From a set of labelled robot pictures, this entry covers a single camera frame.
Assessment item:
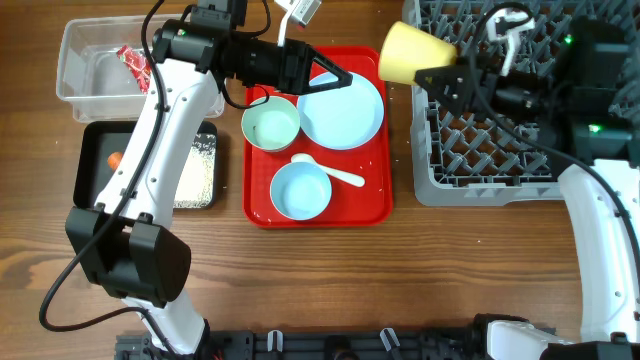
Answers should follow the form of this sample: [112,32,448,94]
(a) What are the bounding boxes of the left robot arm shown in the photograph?
[65,1,352,359]

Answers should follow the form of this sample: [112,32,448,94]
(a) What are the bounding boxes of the black waste tray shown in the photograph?
[73,121,218,209]

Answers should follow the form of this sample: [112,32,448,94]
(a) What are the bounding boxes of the light blue bowl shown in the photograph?
[269,162,332,221]

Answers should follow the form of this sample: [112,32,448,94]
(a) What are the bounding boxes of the grey dishwasher rack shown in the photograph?
[402,0,639,206]

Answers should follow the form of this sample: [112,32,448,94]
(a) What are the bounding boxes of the right black cable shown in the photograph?
[467,1,640,261]

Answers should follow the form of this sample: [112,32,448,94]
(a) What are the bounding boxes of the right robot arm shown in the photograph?
[409,16,639,359]

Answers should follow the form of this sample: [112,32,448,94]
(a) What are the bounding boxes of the green bowl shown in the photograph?
[241,96,301,152]

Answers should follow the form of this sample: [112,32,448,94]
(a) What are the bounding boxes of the left black cable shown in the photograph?
[38,0,166,360]

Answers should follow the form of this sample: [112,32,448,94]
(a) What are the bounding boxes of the clear plastic bin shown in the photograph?
[55,12,228,124]

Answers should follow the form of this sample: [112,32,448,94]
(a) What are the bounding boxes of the red snack wrapper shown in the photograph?
[117,45,151,94]

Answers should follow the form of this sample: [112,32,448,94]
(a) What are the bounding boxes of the white rice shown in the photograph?
[174,134,216,209]

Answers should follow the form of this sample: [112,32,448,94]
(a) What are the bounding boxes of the white plastic spoon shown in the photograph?
[291,153,365,187]

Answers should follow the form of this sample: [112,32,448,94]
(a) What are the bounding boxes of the red serving tray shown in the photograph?
[242,46,393,229]

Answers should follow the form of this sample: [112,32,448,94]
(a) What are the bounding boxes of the black cable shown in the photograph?
[38,0,166,360]
[467,1,640,261]

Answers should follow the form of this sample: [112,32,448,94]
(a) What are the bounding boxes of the light blue plate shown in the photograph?
[297,72,385,150]

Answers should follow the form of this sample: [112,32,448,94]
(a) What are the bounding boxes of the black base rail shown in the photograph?
[114,327,560,360]

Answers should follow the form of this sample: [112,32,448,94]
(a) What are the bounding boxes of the orange carrot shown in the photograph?
[107,152,124,171]

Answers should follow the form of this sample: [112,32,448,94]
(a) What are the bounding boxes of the yellow cup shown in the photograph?
[378,21,457,85]

